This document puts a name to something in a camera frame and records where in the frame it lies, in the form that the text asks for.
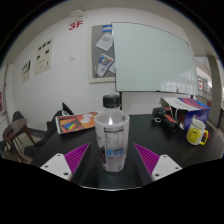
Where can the dark grey chair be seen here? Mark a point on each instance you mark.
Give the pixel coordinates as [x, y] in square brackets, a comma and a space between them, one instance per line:
[17, 116]

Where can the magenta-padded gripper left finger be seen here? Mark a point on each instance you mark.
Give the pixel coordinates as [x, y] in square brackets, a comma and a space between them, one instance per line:
[56, 165]

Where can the white and yellow mug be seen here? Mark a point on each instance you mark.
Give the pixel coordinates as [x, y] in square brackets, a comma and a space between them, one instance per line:
[196, 133]

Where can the large whiteboard on stand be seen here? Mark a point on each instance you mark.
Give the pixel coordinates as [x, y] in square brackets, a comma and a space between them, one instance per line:
[153, 60]

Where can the round brown wooden table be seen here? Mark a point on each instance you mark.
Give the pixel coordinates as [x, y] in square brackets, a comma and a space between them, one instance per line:
[15, 128]

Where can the red lettered wall sign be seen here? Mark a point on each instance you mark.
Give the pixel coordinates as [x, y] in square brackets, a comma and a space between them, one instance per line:
[76, 25]

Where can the grey pin board with papers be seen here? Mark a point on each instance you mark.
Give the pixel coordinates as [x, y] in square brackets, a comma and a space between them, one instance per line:
[100, 46]

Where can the clear black-capped drink bottle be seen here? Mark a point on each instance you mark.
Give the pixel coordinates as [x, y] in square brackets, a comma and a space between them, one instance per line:
[111, 133]

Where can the large white wall poster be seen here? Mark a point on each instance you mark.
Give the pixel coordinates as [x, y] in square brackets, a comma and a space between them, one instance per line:
[44, 56]

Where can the blue and white cardboard box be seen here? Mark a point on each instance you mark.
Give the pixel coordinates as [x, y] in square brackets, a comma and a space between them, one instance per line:
[193, 111]

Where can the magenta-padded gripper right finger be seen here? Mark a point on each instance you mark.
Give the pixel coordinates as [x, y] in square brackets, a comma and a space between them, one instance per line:
[166, 166]

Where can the small white wall poster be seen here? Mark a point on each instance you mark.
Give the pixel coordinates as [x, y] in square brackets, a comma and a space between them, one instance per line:
[26, 71]

